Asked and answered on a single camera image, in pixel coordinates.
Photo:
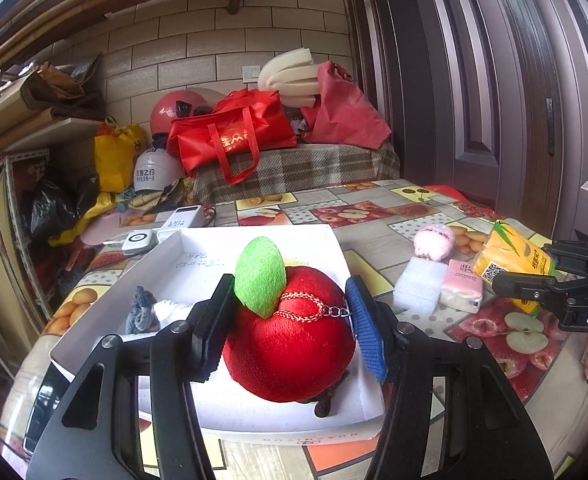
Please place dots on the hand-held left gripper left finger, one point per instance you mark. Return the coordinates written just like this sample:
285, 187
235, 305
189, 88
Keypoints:
208, 330

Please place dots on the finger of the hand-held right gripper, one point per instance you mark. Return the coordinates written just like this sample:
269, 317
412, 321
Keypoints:
574, 252
524, 286

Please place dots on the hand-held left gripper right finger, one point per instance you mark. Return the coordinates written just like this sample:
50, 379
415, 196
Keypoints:
369, 330

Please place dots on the yellow tissue pack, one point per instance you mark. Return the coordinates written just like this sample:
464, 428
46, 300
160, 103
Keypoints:
509, 255

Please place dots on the white cardboard box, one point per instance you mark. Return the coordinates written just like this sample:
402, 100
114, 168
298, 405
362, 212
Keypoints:
198, 255

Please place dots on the red plush apple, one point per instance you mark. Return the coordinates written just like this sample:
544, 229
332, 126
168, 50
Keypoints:
294, 350

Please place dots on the white soft cloth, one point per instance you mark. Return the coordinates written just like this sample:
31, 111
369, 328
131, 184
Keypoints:
171, 310

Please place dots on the pink tissue pack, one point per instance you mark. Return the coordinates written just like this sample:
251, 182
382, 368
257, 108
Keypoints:
461, 285

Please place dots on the white foam block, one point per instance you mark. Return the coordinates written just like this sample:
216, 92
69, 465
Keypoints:
419, 285

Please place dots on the grey plush toy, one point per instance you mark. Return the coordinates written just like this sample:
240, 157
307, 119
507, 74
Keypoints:
141, 307

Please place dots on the pink fluffy ball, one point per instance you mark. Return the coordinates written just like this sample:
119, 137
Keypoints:
434, 242

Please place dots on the small white charger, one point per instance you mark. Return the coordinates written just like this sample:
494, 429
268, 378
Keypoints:
138, 241

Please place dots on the white power bank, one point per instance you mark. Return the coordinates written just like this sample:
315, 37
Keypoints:
181, 219

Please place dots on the fruit print tablecloth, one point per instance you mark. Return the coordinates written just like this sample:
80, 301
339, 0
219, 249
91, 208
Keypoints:
374, 215

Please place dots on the red printed bag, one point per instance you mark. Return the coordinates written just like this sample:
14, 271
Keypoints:
449, 192

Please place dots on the white helmet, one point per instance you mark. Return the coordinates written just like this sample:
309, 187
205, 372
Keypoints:
156, 170

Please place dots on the plaid cloth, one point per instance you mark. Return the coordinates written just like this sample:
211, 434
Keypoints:
299, 167

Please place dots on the yellow bag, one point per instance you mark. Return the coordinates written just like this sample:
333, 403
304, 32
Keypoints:
116, 157

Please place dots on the black plastic bag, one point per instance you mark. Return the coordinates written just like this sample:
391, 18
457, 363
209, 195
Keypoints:
48, 207

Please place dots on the red plastic bag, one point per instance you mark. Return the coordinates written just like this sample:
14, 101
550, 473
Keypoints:
349, 115

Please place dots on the grey metal door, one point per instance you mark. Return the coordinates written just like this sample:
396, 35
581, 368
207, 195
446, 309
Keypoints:
474, 60

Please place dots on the red helmet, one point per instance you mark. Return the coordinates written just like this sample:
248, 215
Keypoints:
173, 107

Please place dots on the wooden shelf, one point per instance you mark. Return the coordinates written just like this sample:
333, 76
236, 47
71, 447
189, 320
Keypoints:
48, 127

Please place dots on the white foam pieces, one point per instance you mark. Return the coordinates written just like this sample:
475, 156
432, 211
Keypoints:
289, 77

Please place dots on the brown paper bags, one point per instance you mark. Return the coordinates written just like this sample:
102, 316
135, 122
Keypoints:
53, 85

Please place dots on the white wall socket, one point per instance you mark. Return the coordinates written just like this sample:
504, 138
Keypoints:
249, 74

